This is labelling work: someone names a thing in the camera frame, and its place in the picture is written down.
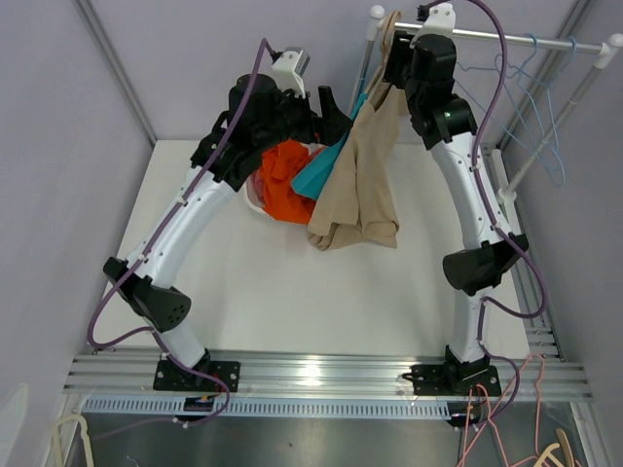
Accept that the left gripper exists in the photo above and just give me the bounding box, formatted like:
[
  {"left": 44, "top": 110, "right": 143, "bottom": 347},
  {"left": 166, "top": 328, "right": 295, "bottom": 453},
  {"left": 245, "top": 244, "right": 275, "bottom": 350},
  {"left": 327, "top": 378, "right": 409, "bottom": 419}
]
[{"left": 255, "top": 81, "right": 352, "bottom": 154}]

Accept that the orange t shirt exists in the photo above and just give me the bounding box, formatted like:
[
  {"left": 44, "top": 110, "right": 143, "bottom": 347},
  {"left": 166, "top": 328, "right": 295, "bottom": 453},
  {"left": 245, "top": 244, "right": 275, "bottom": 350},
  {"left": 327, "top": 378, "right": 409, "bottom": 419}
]
[{"left": 258, "top": 140, "right": 324, "bottom": 226}]

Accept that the beige t shirt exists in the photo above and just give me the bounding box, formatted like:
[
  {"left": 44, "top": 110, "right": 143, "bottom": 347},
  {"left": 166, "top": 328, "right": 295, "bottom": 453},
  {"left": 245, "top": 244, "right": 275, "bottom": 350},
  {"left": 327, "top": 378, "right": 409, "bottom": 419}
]
[{"left": 308, "top": 84, "right": 406, "bottom": 251}]

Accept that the blue wire hanger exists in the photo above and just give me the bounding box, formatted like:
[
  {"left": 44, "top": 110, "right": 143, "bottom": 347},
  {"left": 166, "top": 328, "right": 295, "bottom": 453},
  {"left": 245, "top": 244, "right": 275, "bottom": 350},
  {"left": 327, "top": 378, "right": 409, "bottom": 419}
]
[
  {"left": 455, "top": 33, "right": 541, "bottom": 147},
  {"left": 508, "top": 37, "right": 576, "bottom": 192}
]

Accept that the pink t shirt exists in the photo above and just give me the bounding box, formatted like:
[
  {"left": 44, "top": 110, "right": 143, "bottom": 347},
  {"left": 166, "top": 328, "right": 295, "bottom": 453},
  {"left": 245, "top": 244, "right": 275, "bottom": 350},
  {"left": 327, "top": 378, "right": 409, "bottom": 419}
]
[{"left": 247, "top": 170, "right": 265, "bottom": 208}]

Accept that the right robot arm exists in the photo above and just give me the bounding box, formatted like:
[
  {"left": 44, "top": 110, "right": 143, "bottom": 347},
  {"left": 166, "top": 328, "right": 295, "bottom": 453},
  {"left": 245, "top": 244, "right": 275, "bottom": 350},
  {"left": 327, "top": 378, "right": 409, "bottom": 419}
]
[{"left": 384, "top": 31, "right": 529, "bottom": 396}]

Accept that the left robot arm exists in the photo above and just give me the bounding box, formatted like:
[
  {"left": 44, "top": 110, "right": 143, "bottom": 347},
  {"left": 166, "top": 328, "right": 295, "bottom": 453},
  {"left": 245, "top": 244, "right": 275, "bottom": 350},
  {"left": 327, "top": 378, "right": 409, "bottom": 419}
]
[{"left": 103, "top": 74, "right": 352, "bottom": 390}]

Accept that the teal t shirt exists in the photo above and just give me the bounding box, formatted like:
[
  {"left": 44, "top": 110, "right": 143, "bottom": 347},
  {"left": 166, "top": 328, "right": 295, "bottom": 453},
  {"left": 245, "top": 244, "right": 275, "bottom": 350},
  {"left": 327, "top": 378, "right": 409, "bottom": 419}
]
[{"left": 291, "top": 108, "right": 358, "bottom": 200}]

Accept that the pink hanger on floor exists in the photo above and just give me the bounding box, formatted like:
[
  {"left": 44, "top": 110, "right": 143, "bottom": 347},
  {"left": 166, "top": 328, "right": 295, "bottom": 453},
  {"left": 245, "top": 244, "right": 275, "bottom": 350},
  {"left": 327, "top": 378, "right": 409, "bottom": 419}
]
[{"left": 457, "top": 353, "right": 545, "bottom": 467}]

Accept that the wooden hanger on floor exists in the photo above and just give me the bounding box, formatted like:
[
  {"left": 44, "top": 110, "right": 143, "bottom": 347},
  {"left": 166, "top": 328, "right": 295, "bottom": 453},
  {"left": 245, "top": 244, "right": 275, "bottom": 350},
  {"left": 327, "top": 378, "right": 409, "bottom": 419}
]
[{"left": 515, "top": 428, "right": 581, "bottom": 467}]

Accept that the cream hanger on floor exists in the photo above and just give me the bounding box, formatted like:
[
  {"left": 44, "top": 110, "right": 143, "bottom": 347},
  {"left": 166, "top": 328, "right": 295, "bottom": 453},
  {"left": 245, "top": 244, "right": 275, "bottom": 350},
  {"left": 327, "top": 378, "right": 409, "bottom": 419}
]
[{"left": 51, "top": 413, "right": 95, "bottom": 467}]

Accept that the white plastic basket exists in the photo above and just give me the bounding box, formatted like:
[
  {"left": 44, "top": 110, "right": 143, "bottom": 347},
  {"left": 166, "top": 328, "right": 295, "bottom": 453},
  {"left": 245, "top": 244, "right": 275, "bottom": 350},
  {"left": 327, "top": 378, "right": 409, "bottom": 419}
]
[{"left": 242, "top": 170, "right": 273, "bottom": 220}]

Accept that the metal clothes rack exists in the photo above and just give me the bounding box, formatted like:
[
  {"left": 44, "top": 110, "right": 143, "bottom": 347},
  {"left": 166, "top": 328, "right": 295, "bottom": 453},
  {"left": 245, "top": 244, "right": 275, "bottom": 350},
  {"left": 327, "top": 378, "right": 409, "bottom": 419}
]
[{"left": 350, "top": 1, "right": 622, "bottom": 202}]

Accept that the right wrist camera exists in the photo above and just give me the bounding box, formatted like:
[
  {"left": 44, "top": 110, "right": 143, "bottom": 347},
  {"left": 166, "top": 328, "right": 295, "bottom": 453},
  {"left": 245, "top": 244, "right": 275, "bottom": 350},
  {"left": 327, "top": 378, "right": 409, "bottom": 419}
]
[{"left": 410, "top": 2, "right": 456, "bottom": 49}]

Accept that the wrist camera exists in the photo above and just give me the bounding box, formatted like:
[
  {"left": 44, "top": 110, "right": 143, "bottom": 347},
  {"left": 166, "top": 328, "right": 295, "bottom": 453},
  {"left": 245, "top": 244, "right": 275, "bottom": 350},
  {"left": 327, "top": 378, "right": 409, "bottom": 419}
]
[
  {"left": 272, "top": 47, "right": 310, "bottom": 97},
  {"left": 410, "top": 2, "right": 456, "bottom": 49}
]

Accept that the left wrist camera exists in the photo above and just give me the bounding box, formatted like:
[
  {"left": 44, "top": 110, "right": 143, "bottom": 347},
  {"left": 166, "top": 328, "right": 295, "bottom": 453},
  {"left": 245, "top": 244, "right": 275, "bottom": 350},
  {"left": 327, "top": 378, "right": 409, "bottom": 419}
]
[{"left": 272, "top": 47, "right": 310, "bottom": 97}]

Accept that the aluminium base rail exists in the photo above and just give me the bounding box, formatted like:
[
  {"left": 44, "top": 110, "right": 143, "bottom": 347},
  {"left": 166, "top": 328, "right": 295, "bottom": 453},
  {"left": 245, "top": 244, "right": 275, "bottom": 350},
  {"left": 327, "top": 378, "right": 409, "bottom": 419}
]
[{"left": 62, "top": 344, "right": 595, "bottom": 422}]

